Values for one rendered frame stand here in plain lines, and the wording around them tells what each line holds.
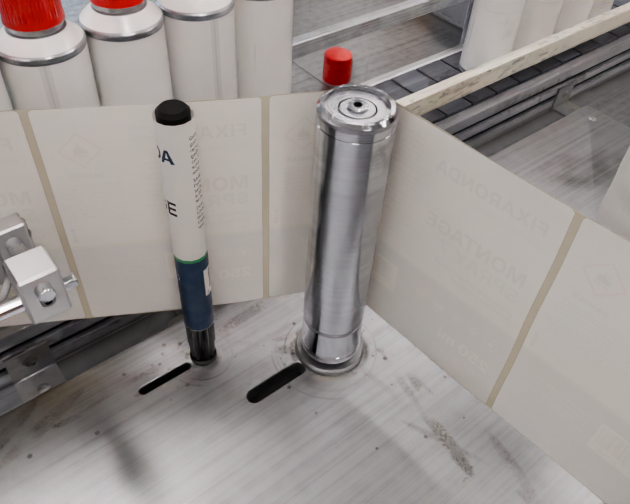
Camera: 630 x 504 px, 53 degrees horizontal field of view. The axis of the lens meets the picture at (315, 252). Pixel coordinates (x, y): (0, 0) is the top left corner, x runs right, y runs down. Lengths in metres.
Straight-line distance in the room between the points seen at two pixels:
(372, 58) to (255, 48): 0.38
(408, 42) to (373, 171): 0.60
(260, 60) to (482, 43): 0.29
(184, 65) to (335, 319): 0.20
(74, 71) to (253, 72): 0.14
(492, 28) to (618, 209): 0.30
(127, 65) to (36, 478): 0.25
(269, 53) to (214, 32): 0.06
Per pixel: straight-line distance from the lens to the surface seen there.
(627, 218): 0.45
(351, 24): 0.61
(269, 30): 0.47
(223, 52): 0.45
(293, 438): 0.39
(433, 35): 0.91
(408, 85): 0.69
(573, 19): 0.81
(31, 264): 0.31
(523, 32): 0.75
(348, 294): 0.35
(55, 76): 0.40
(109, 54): 0.42
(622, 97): 0.87
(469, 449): 0.40
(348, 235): 0.32
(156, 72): 0.43
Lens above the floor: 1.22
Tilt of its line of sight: 45 degrees down
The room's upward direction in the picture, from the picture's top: 4 degrees clockwise
